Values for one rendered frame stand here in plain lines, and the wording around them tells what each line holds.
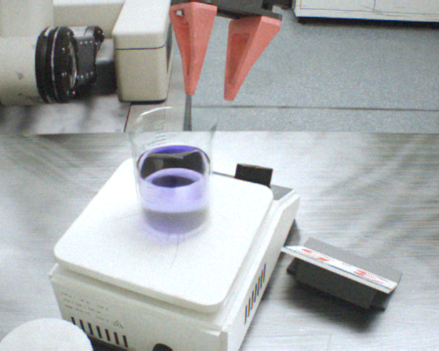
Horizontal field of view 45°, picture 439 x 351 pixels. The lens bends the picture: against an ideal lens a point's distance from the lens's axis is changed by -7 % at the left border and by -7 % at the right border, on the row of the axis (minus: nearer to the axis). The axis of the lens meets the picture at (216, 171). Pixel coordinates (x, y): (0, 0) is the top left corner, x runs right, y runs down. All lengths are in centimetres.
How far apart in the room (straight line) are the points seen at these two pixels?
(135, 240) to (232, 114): 175
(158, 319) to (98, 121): 106
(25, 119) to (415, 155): 105
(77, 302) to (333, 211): 26
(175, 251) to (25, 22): 90
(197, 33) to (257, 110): 170
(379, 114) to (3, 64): 148
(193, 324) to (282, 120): 176
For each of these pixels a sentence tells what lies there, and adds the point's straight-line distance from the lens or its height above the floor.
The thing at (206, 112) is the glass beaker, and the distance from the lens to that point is 36.
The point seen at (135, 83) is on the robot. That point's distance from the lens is 142.
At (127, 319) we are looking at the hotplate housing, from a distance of 37.
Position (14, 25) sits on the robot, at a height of 68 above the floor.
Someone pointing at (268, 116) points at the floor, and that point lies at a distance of 209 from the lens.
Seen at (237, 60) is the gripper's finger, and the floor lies 88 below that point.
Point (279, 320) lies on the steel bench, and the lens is 43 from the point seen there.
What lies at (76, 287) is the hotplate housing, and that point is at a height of 82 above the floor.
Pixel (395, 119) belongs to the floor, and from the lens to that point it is 220.
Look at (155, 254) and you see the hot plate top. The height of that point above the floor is 84.
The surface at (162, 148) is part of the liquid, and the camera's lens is 37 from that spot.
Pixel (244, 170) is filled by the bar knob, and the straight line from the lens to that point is 46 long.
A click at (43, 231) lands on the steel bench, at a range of 52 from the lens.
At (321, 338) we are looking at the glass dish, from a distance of 40.
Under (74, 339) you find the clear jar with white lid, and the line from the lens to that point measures 33.
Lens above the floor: 109
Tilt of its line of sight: 37 degrees down
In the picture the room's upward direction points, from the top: straight up
